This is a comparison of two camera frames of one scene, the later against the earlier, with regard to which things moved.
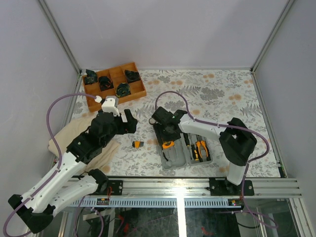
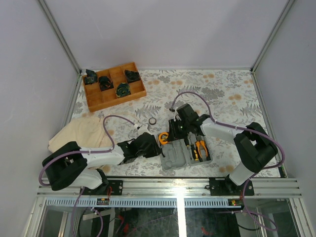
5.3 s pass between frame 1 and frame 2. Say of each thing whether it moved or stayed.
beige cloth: stayed
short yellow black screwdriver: stayed
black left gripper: moved
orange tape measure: moved
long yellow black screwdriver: stayed
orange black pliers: stayed
